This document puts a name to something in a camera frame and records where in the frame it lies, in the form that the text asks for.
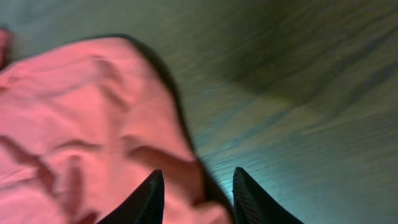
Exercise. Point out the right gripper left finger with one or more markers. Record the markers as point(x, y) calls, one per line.
point(144, 206)

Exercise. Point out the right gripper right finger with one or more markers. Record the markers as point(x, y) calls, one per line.
point(253, 205)

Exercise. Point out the red t-shirt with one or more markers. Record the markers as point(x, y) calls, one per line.
point(82, 126)

